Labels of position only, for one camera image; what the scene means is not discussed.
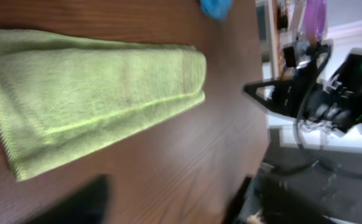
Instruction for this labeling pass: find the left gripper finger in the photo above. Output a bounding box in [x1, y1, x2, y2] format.
[26, 175, 110, 224]

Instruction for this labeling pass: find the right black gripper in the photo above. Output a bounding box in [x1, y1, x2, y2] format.
[243, 43, 362, 131]

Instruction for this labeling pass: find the blue crumpled cloth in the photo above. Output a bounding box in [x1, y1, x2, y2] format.
[199, 0, 233, 21]

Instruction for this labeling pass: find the large green microfiber cloth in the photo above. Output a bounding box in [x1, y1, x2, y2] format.
[0, 30, 207, 181]

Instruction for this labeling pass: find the right black cable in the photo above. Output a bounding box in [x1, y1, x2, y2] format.
[271, 80, 362, 180]

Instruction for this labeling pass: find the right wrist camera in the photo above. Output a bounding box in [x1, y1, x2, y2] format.
[282, 40, 311, 69]

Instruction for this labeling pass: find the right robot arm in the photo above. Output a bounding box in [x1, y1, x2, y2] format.
[243, 43, 362, 144]

